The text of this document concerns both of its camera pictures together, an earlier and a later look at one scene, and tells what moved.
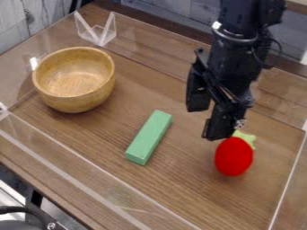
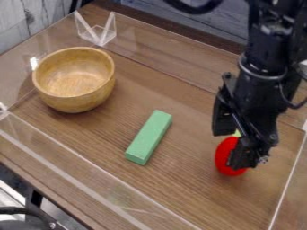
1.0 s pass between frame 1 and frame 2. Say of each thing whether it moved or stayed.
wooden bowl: stayed
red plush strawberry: stayed
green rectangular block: stayed
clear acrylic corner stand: stayed
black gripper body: moved
